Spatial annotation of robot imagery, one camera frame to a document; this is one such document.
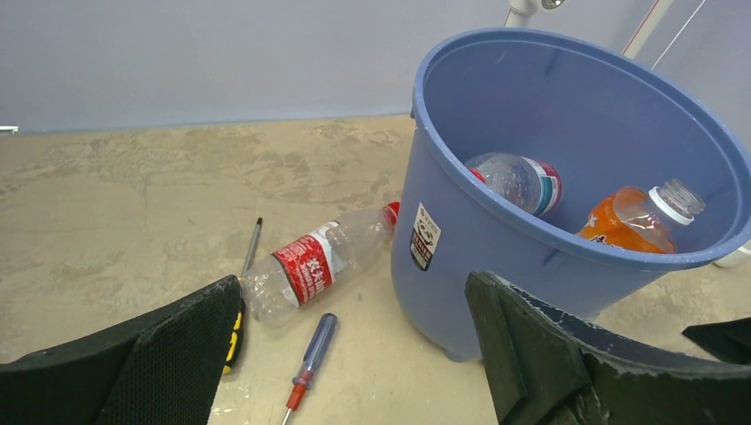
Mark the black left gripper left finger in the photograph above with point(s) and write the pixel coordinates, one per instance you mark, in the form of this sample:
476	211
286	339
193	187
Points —
161	367

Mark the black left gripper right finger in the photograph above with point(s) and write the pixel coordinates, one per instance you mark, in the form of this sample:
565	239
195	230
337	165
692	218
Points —
546	366

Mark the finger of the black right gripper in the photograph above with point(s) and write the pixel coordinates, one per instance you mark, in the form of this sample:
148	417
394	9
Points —
727	341

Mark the clear bottle red label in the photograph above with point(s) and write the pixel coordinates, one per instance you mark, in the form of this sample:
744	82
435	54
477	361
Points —
336	252

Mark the orange tea bottle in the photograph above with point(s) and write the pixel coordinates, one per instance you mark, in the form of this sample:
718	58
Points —
638	220

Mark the blue plastic bin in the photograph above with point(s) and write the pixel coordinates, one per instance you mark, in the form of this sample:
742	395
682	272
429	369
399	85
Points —
603	122

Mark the black yellow screwdriver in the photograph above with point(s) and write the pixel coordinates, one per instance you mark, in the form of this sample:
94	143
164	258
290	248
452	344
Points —
237	336

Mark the blue red screwdriver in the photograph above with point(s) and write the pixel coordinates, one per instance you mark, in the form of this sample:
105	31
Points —
311	362

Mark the white pipe frame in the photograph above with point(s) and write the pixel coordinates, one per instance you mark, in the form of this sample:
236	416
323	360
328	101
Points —
520	14

